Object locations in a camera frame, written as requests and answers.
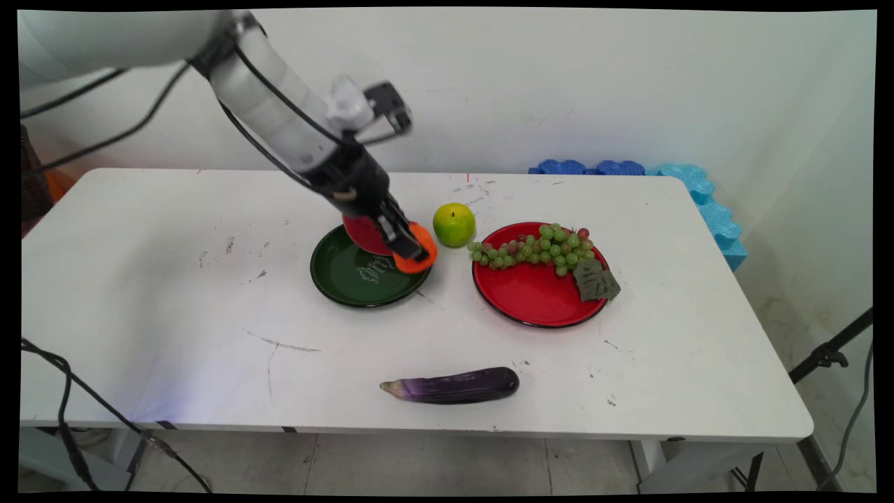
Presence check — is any green apple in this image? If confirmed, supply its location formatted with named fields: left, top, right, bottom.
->
left=432, top=203, right=477, bottom=249

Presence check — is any black tripod stand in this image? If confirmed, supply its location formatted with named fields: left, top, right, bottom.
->
left=744, top=306, right=875, bottom=493

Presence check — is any black velcro strap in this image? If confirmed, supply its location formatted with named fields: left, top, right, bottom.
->
left=187, top=13, right=268, bottom=80

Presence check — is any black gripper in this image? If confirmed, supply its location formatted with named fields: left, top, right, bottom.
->
left=306, top=142, right=432, bottom=263

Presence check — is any purple eggplant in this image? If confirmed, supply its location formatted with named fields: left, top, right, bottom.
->
left=379, top=366, right=520, bottom=406

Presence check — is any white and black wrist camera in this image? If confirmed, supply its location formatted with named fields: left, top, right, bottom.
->
left=327, top=75, right=413, bottom=146

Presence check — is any dark green plate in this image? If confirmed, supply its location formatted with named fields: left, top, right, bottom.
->
left=309, top=224, right=432, bottom=309

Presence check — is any black floor cable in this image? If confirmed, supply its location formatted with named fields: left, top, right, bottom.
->
left=20, top=338, right=214, bottom=494

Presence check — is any red plate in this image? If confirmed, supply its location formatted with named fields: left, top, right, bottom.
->
left=471, top=221, right=610, bottom=329

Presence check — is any light blue foam mat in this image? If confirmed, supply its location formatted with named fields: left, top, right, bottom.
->
left=644, top=163, right=748, bottom=272

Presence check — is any orange round fruit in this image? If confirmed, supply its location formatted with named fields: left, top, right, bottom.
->
left=392, top=221, right=439, bottom=275

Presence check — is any green grape bunch with leaf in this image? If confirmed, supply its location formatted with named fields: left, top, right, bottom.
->
left=467, top=223, right=622, bottom=303

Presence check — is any grey hanging cable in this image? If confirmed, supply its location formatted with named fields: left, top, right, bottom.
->
left=816, top=339, right=875, bottom=493

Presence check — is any dark blue foam mat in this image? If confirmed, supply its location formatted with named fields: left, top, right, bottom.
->
left=529, top=159, right=587, bottom=175
left=585, top=160, right=646, bottom=176

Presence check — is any white table leg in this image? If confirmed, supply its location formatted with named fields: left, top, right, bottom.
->
left=105, top=428, right=154, bottom=493
left=629, top=439, right=675, bottom=494

